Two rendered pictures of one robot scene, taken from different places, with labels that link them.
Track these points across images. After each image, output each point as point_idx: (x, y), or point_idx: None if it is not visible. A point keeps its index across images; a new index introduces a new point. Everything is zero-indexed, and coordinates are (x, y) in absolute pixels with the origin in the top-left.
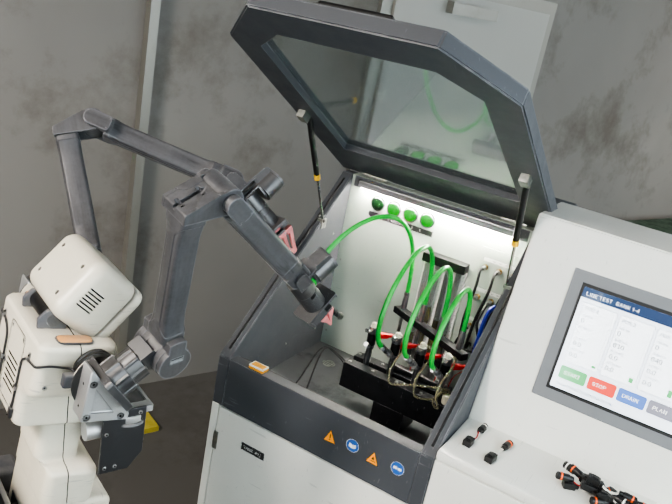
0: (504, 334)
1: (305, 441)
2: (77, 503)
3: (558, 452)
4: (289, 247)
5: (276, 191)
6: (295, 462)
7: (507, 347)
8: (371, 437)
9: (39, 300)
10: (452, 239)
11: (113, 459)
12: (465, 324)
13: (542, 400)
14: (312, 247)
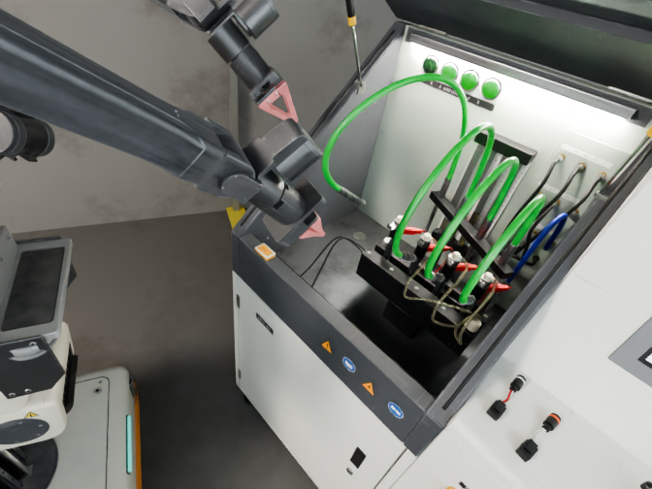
0: (584, 271)
1: (305, 338)
2: (6, 414)
3: (627, 443)
4: None
5: (264, 23)
6: (297, 349)
7: (584, 289)
8: (369, 368)
9: None
10: (521, 116)
11: (21, 385)
12: (520, 238)
13: (623, 374)
14: (345, 116)
